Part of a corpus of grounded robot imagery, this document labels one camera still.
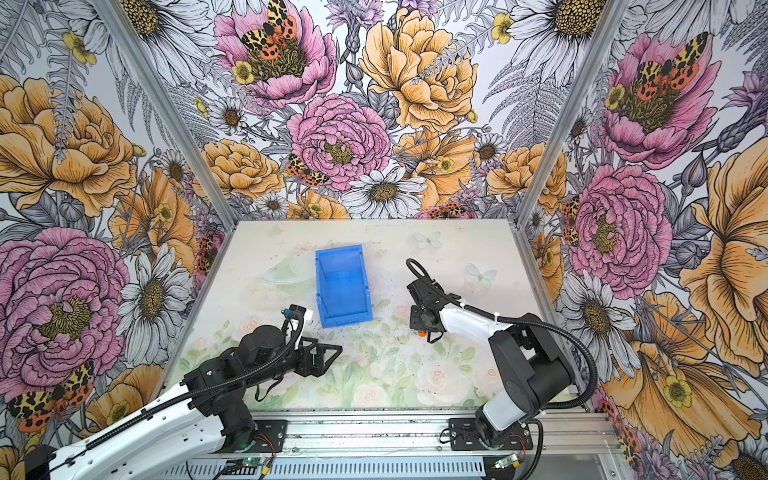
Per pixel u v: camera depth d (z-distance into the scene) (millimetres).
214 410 509
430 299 729
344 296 1011
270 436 742
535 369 452
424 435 761
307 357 638
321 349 647
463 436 739
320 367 639
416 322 832
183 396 484
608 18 729
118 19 718
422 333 894
